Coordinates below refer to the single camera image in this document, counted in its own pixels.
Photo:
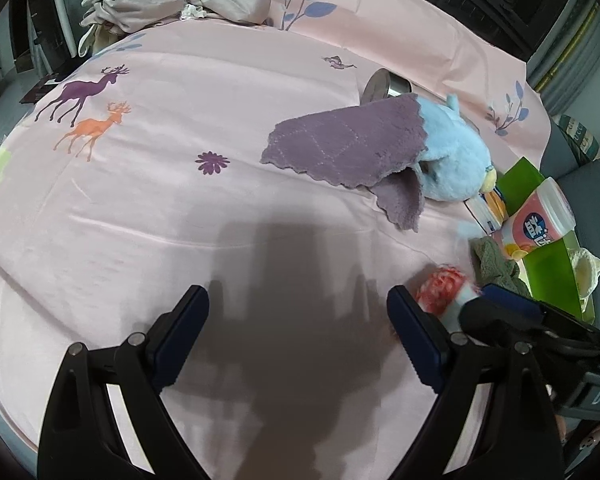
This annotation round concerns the grey curtain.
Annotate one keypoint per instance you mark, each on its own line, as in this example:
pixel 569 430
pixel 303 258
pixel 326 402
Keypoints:
pixel 560 60

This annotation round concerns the dark furniture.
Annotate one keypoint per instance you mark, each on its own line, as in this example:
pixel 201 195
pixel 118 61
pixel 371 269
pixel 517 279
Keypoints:
pixel 45 25

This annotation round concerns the blue plush toy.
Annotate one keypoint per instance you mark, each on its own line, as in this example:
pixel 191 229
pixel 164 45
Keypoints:
pixel 455 150

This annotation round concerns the purple checked towel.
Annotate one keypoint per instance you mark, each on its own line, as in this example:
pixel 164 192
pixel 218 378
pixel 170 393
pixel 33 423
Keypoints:
pixel 340 145

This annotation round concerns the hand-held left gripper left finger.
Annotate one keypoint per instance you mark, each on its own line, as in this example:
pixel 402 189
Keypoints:
pixel 180 335

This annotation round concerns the small white lace piece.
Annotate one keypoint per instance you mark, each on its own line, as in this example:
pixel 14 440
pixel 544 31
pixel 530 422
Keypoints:
pixel 192 11

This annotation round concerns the pink printed bed sheet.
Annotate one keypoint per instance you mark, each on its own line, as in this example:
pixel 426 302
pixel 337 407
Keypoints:
pixel 180 160

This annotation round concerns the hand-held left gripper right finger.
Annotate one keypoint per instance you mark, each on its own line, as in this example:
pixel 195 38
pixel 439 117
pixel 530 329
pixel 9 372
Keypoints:
pixel 415 335

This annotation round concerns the green cardboard box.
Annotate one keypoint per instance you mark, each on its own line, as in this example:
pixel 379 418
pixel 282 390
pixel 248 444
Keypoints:
pixel 550 265

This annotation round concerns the grey sofa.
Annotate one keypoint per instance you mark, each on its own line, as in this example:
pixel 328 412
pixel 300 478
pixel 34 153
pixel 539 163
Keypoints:
pixel 595 185

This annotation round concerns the red and white patterned pouch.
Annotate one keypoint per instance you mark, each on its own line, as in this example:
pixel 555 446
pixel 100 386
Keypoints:
pixel 440 285

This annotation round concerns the pink chewing gum bottle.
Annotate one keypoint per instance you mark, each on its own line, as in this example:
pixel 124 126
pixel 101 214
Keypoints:
pixel 540 215

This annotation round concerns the cream plush slipper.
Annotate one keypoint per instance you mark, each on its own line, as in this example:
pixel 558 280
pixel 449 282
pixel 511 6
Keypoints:
pixel 587 267

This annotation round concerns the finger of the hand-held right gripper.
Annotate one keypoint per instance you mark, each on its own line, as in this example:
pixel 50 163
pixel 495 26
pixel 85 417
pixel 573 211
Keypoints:
pixel 485 320
pixel 512 302

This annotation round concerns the round metal tin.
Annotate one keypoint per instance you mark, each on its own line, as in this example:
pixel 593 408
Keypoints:
pixel 380 85

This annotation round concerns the patterned cushion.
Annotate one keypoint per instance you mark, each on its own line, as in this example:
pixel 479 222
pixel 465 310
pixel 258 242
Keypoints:
pixel 580 135

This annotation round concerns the green fuzzy cloth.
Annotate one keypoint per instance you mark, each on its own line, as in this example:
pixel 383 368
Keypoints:
pixel 495 260

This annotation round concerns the small orange carton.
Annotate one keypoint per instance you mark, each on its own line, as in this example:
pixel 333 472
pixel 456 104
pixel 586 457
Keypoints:
pixel 485 215

